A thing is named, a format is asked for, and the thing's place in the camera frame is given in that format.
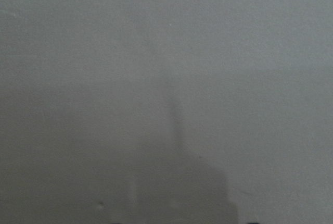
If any cream serving tray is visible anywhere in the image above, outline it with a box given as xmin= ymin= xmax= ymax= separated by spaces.
xmin=1 ymin=0 xmax=332 ymax=223

